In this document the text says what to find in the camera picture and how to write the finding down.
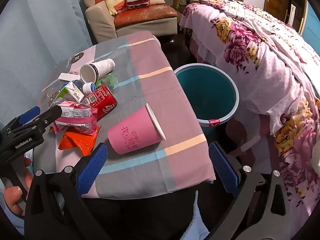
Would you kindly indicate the white paper card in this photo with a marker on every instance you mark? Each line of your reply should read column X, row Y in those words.
column 66, row 76

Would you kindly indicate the pink snack packet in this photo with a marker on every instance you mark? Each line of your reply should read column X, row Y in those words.
column 75, row 120

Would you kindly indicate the pink floral bedspread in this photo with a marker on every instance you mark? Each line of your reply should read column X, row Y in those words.
column 262, row 67

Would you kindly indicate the clear plastic bag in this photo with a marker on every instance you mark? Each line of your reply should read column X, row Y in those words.
column 50, row 96

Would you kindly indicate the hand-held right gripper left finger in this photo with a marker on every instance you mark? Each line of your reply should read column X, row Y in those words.
column 92, row 167

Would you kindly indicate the red soda can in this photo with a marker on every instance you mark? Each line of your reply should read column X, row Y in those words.
column 105, row 102

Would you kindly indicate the pink bed skirt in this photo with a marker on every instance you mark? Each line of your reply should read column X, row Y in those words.
column 200, row 47

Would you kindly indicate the orange snack wrapper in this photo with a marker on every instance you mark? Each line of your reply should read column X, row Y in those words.
column 80, row 141

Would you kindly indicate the blue-grey curtain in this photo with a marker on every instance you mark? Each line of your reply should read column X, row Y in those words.
column 37, row 30

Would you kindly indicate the person's left hand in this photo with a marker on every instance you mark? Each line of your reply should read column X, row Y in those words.
column 15, row 197

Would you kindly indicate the plaid tablecloth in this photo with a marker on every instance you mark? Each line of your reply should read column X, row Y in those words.
column 150, row 92

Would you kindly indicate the blue label water bottle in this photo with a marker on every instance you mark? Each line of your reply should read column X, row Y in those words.
column 88, row 88

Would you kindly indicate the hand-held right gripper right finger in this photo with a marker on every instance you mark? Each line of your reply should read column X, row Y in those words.
column 222, row 165

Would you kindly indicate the wooden door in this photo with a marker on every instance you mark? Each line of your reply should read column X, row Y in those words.
column 275, row 0

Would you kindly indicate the beige orange sofa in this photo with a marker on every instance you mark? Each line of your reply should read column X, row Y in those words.
column 100, row 22

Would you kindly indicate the blue wardrobe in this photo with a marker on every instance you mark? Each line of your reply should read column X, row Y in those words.
column 312, row 27

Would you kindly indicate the teal plastic bin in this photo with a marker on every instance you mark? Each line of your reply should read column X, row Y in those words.
column 207, row 92

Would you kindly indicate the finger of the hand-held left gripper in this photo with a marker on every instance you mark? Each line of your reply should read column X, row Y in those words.
column 51, row 115
column 28, row 116

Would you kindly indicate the white narrow panel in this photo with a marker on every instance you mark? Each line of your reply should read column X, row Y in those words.
column 292, row 15

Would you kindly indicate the green white carton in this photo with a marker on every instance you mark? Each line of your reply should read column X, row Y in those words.
column 72, row 91

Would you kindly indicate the green clear plastic wrapper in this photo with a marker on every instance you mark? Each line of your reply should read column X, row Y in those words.
column 110, row 80

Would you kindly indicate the pink paper cup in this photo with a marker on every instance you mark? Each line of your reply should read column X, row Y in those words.
column 132, row 132

